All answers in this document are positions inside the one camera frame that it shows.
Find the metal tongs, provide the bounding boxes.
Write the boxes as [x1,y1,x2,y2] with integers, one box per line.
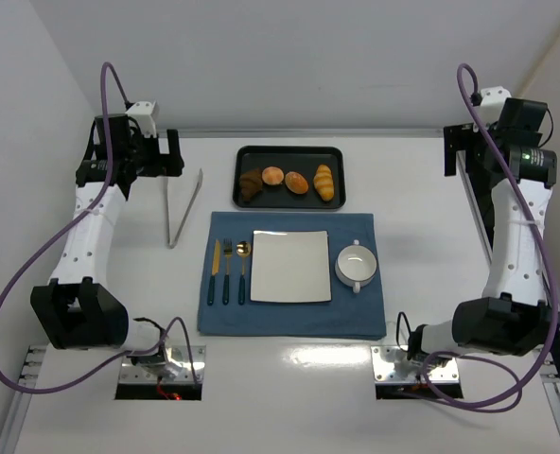
[166,167,204,250]

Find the oval brown bread roll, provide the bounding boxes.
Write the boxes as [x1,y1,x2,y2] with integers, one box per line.
[285,171,309,195]

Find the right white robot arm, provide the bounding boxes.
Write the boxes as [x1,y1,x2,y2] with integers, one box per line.
[407,90,557,362]

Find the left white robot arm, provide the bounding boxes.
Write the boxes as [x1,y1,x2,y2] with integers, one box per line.
[30,102,184,354]

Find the yellow striped bread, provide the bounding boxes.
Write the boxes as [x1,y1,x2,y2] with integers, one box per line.
[313,165,335,201]

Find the brown chocolate croissant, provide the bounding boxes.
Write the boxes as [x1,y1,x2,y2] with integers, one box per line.
[238,167,263,202]

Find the black tray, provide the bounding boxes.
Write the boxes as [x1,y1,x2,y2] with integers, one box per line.
[233,146,346,210]

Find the round pink bun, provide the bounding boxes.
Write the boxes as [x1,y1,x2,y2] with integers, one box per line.
[261,166,285,186]

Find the white square plate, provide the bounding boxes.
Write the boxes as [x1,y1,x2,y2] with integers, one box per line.
[250,231,331,304]

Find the blue placemat cloth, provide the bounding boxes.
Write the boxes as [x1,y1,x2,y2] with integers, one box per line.
[197,212,386,341]

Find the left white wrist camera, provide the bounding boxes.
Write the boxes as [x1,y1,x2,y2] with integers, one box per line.
[126,101,159,138]

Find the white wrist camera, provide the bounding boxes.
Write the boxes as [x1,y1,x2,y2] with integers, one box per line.
[472,86,512,126]
[126,101,159,138]

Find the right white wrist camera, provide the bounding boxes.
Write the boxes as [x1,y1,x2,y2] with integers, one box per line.
[472,86,512,126]

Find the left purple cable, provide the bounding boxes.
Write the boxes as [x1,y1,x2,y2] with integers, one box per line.
[0,61,201,395]

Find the purple cable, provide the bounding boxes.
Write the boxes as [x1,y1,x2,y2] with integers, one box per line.
[396,62,560,414]
[0,61,201,395]

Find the gold fork blue handle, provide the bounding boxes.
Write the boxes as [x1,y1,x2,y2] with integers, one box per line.
[222,238,233,306]

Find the gold spoon blue handle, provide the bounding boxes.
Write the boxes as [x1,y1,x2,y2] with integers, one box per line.
[236,241,252,306]

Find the gold knife blue handle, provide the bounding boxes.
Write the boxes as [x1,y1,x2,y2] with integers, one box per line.
[207,239,220,306]

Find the white two-handled bowl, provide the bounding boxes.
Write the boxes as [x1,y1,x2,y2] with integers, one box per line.
[335,240,378,294]

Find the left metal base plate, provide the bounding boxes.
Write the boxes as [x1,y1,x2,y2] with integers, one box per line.
[118,345,206,386]

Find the metal base plate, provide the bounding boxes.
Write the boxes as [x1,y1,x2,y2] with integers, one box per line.
[370,345,460,386]
[118,345,206,386]

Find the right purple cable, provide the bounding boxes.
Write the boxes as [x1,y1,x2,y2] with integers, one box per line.
[396,62,560,414]

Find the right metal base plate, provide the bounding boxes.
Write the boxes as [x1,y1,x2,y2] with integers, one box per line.
[370,345,460,386]

